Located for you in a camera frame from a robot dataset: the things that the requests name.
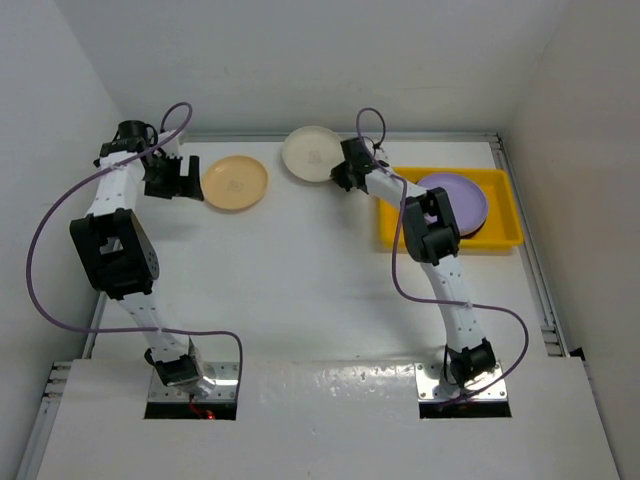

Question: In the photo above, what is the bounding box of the orange plate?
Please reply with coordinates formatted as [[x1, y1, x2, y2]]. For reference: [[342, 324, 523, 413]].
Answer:
[[201, 155, 269, 211]]

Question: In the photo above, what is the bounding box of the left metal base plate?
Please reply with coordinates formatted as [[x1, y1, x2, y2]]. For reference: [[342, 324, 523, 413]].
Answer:
[[147, 362, 239, 403]]

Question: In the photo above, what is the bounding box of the metal base plate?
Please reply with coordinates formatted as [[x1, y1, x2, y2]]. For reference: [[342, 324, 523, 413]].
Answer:
[[147, 362, 239, 403], [414, 362, 508, 403]]

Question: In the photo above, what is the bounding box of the cream white plate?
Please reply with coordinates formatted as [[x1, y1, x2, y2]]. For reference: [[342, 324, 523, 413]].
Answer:
[[281, 126, 344, 183]]

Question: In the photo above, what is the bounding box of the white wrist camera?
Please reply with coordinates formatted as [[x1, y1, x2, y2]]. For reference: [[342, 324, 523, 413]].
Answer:
[[158, 130, 183, 158], [365, 137, 387, 162]]

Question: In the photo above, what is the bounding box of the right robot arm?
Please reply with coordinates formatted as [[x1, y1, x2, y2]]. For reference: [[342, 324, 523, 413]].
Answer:
[[331, 138, 496, 399]]

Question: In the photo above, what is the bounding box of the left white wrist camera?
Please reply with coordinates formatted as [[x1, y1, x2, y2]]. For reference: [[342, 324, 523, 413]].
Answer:
[[158, 130, 183, 158]]

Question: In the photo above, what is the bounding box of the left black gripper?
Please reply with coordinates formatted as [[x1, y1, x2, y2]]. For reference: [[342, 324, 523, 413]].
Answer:
[[142, 153, 202, 201]]

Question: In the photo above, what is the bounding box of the purple plate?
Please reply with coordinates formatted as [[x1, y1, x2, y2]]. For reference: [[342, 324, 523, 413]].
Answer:
[[417, 172, 489, 237]]

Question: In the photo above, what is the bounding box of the yellow plastic bin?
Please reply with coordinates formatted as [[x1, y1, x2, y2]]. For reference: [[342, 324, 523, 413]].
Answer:
[[377, 167, 523, 252]]

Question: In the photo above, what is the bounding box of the steel plate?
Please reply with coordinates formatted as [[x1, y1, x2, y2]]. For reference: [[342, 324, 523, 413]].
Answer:
[[460, 221, 486, 238]]

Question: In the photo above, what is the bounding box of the black cable right base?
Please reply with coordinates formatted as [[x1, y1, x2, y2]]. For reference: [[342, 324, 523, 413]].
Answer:
[[441, 344, 459, 387]]

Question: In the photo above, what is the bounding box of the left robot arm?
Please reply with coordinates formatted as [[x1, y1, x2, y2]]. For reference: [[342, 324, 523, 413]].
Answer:
[[70, 120, 215, 399]]

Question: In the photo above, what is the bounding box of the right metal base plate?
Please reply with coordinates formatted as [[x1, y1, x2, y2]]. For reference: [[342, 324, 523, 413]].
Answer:
[[414, 362, 508, 403]]

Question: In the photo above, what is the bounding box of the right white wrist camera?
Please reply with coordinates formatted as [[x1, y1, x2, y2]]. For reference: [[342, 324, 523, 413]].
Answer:
[[365, 137, 387, 162]]

